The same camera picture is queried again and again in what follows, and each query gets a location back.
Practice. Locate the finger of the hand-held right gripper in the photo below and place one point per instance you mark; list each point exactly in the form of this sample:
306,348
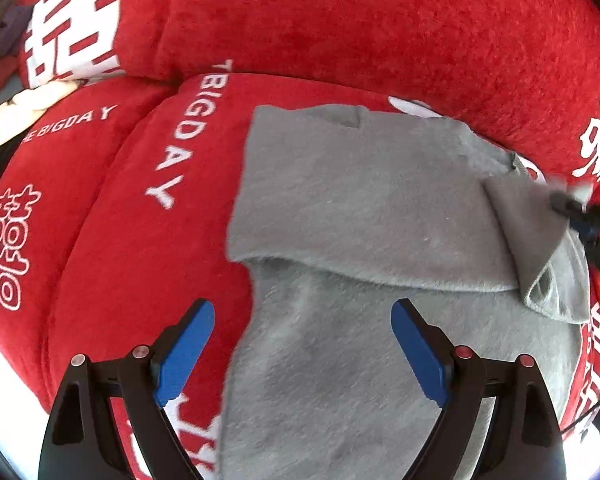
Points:
572,206
589,232

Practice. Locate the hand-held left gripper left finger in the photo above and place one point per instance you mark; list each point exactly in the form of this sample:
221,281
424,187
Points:
185,350

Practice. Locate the grey towel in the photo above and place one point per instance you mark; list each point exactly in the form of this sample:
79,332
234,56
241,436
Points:
355,185

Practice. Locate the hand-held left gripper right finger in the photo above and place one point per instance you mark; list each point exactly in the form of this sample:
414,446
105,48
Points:
420,355

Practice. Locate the red printed blanket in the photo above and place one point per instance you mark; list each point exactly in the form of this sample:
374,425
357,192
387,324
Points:
330,20

